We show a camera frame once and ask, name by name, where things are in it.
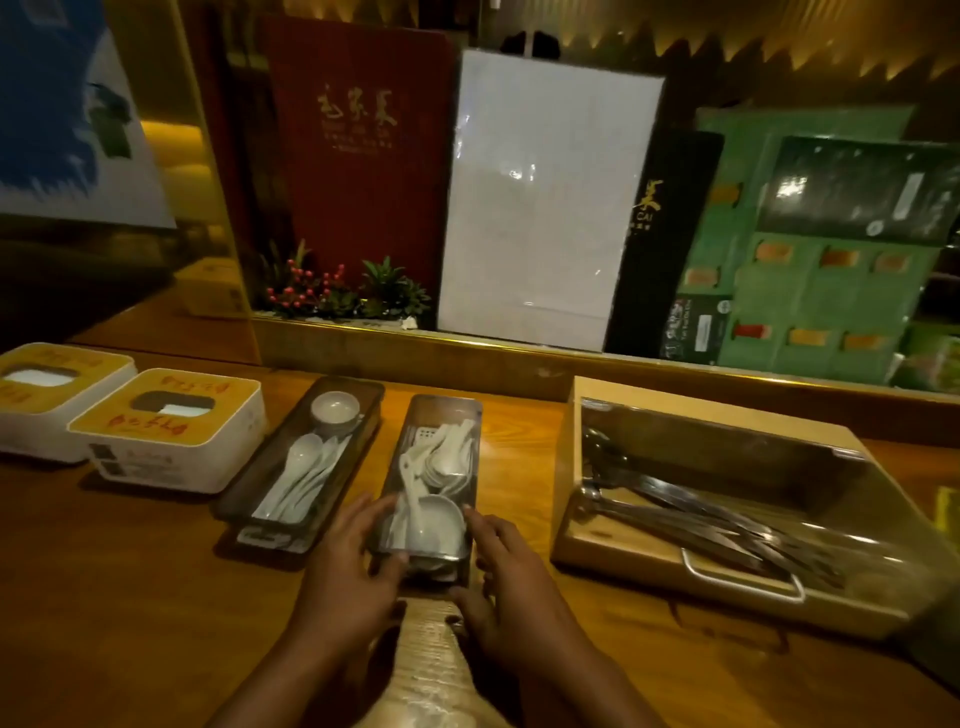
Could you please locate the person's right hand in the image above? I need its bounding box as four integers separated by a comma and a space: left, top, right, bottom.
447, 507, 603, 678

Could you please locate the person's left hand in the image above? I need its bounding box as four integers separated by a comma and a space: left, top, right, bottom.
297, 491, 411, 655

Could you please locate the clear tray with spoon pile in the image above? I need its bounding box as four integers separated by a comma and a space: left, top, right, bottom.
372, 393, 483, 586

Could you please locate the person's right forearm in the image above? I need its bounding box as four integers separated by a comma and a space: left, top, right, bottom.
516, 646, 670, 728

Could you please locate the person's left forearm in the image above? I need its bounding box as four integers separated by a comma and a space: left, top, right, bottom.
206, 622, 378, 728

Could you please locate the pile of white ceramic spoons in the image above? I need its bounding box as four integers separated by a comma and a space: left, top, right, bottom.
384, 420, 478, 575

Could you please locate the white ceramic spoon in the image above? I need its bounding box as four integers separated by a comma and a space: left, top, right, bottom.
288, 435, 354, 524
253, 432, 325, 521
273, 438, 342, 524

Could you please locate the clear tray with small cup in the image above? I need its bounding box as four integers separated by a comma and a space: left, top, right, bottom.
216, 376, 387, 556

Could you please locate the small white ceramic cup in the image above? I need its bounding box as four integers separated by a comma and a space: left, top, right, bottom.
310, 390, 362, 438

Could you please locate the white tissue box yellow top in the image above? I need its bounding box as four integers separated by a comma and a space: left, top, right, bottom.
67, 367, 268, 495
0, 342, 139, 465

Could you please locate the pile of metal cutlery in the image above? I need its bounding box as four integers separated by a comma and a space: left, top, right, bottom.
579, 427, 849, 590

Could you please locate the red berry plant decoration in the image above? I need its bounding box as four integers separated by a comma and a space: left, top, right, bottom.
258, 240, 434, 325

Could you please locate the wooden cutlery box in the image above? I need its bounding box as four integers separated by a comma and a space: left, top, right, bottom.
550, 375, 960, 643

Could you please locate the small dark packet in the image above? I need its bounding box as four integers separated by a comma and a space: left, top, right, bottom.
660, 294, 733, 366

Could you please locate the white sign board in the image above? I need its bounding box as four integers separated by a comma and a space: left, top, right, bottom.
437, 48, 666, 354

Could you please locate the black menu book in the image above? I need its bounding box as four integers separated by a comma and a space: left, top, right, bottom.
604, 129, 726, 358

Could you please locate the red menu book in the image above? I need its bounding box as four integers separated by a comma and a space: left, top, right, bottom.
262, 16, 457, 301

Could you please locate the green menu board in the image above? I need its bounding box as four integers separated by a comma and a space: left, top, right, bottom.
660, 105, 954, 384

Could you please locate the blue and white picture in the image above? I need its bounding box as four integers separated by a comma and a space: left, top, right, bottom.
0, 0, 178, 231

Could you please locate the black glossy card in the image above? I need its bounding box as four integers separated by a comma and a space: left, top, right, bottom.
756, 135, 960, 247

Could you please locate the clear lid with metal handle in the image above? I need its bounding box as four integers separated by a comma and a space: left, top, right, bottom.
579, 397, 960, 607

